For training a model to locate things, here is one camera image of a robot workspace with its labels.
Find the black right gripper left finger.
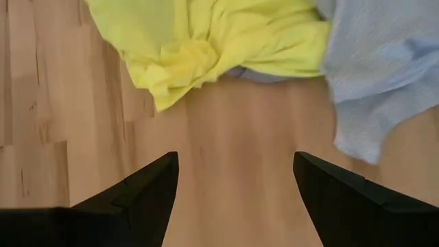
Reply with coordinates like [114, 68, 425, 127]
[71, 151, 180, 247]

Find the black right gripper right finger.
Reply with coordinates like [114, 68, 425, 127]
[293, 151, 439, 247]

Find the grey heathered t-shirt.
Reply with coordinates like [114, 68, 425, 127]
[224, 0, 439, 165]

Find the yellow t-shirt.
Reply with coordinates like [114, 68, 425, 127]
[84, 0, 332, 113]

